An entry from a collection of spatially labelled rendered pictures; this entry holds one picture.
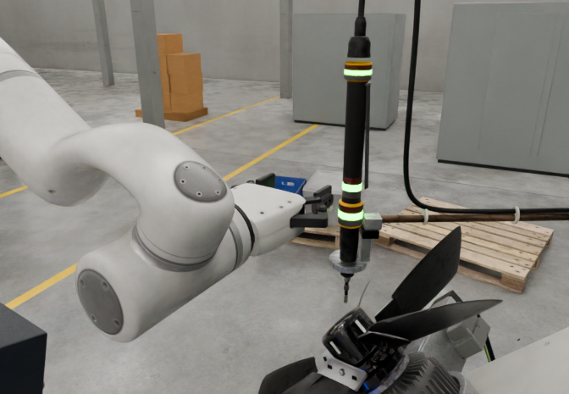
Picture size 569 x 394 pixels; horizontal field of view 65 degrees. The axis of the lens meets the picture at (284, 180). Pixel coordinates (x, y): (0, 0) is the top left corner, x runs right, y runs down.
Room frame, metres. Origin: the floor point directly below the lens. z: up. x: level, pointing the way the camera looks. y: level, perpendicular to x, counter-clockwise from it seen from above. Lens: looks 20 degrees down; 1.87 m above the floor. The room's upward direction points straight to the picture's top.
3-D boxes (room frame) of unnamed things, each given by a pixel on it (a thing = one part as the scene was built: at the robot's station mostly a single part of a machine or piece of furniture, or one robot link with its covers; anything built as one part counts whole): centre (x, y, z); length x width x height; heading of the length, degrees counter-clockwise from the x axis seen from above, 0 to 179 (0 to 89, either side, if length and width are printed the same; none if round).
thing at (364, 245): (0.74, -0.13, 1.49); 0.09 x 0.07 x 0.10; 92
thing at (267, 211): (0.50, 0.04, 1.65); 0.11 x 0.10 x 0.07; 147
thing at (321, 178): (3.87, -0.43, 0.31); 0.60 x 0.42 x 0.33; 163
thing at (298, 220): (0.50, -0.02, 1.65); 0.08 x 0.06 x 0.01; 60
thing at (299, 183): (4.02, 0.05, 0.25); 0.60 x 0.41 x 0.22; 163
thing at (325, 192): (0.53, -0.05, 1.65); 0.07 x 0.03 x 0.03; 147
